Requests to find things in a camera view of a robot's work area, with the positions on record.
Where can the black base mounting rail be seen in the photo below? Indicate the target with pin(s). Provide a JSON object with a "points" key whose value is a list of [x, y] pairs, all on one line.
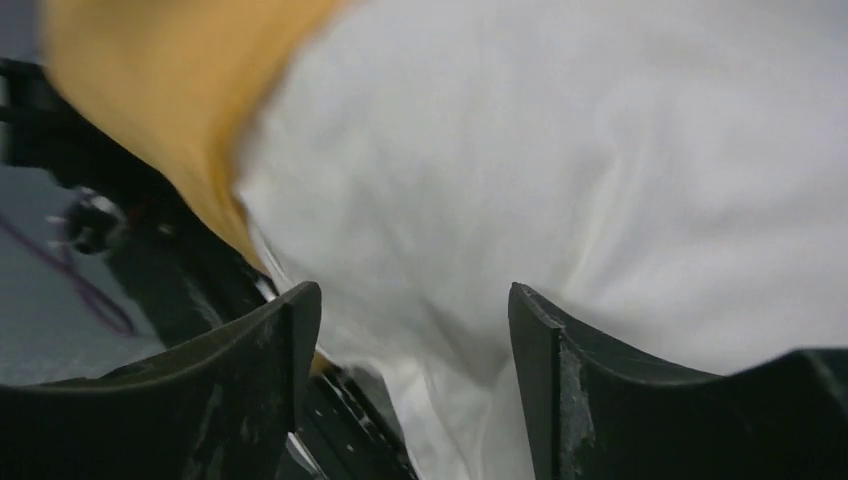
{"points": [[133, 251]]}

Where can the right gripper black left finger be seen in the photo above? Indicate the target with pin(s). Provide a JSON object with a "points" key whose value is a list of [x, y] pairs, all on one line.
{"points": [[220, 406]]}

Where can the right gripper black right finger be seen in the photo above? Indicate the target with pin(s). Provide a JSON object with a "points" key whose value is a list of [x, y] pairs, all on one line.
{"points": [[598, 408]]}

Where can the blue orange cartoon pillowcase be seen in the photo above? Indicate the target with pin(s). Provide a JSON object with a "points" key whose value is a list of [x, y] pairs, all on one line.
{"points": [[175, 81]]}

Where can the white pillow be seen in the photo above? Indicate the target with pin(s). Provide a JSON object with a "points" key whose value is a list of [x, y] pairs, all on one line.
{"points": [[673, 173]]}

